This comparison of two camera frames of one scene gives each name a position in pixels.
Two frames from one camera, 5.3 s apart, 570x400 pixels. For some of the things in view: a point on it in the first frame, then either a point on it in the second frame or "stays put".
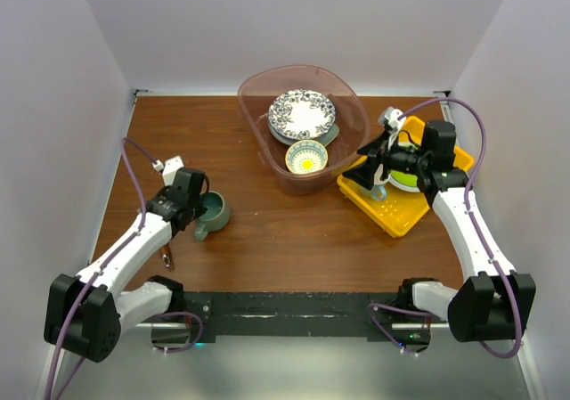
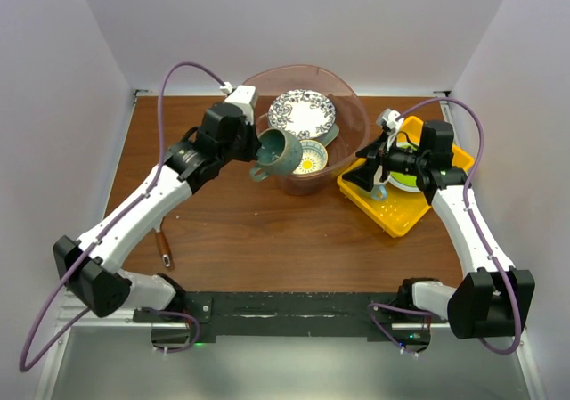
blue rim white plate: x=289 y=126 → x=327 y=137
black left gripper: x=199 y=208 → x=250 y=154
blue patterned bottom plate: x=301 y=114 stays put
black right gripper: x=365 y=175 stays put
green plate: x=412 y=188 stays put
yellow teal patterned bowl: x=306 y=157 stays put
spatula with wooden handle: x=166 y=256 stays put
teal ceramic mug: x=216 y=215 → x=280 y=152
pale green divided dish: x=328 y=137 stays put
